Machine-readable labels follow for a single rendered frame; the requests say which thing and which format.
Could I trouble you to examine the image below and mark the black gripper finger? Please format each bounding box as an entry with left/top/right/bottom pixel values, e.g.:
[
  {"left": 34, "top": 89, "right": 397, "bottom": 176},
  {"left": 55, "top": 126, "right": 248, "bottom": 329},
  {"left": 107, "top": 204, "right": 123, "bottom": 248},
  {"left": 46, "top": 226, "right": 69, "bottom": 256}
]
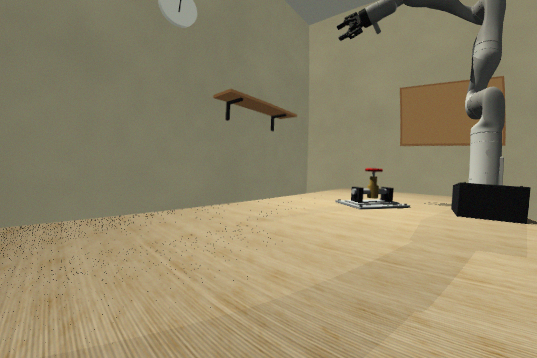
[
  {"left": 338, "top": 20, "right": 363, "bottom": 41},
  {"left": 337, "top": 12, "right": 358, "bottom": 30}
]

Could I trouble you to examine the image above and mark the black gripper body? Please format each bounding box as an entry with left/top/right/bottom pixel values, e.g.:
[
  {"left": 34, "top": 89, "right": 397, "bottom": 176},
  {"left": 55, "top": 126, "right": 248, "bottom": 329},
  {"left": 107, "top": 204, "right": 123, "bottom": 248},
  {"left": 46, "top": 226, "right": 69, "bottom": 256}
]
[{"left": 349, "top": 8, "right": 372, "bottom": 30}]

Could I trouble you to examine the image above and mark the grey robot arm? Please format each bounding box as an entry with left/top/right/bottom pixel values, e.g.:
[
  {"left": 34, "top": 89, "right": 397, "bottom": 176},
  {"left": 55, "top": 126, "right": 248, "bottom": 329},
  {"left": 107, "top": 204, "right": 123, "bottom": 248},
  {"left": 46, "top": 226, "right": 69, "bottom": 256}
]
[{"left": 365, "top": 0, "right": 506, "bottom": 185}]

